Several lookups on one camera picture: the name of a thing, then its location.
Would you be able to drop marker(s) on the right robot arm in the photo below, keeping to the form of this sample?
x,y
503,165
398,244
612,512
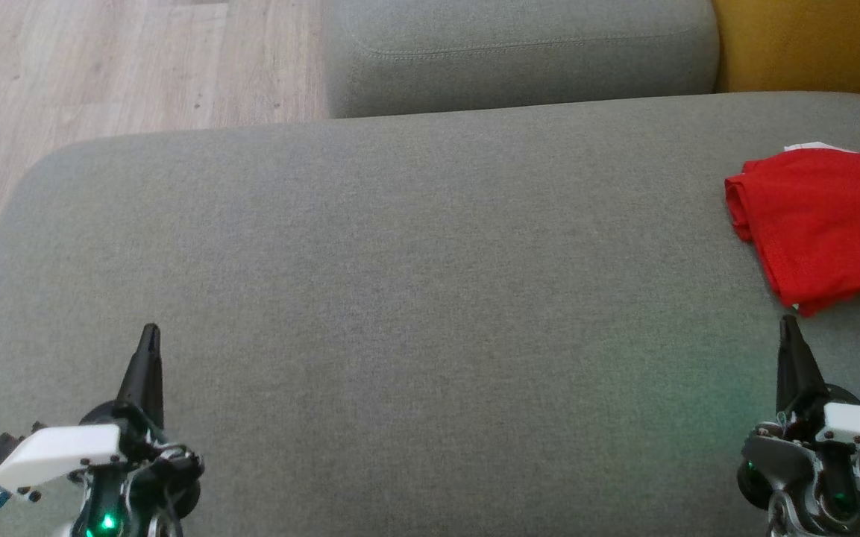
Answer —
x,y
840,511

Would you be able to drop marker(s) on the red and white shirt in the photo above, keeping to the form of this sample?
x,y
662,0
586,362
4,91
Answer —
x,y
825,224

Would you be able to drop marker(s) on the small grey sofa section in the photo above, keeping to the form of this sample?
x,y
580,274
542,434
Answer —
x,y
519,52

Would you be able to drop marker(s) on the large grey sofa seat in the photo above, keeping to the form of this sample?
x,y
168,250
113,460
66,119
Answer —
x,y
400,298

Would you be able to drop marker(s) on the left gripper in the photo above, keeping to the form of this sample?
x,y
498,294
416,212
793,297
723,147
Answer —
x,y
64,447

